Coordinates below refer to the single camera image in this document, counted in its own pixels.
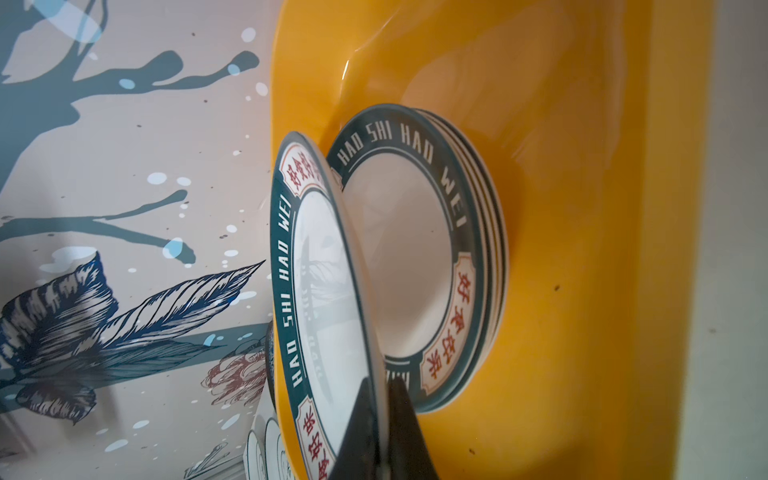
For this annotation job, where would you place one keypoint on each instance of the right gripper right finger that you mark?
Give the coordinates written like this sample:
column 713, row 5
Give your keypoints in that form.
column 408, row 456

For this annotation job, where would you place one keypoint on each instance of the green rim plate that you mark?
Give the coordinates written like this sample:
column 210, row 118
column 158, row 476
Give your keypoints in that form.
column 417, row 221
column 323, row 317

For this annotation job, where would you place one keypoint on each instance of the yellow plastic bin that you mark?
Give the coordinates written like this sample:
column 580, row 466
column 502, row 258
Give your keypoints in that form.
column 591, row 118

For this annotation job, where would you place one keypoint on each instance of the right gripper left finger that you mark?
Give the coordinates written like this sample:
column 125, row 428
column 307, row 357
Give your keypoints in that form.
column 358, row 456

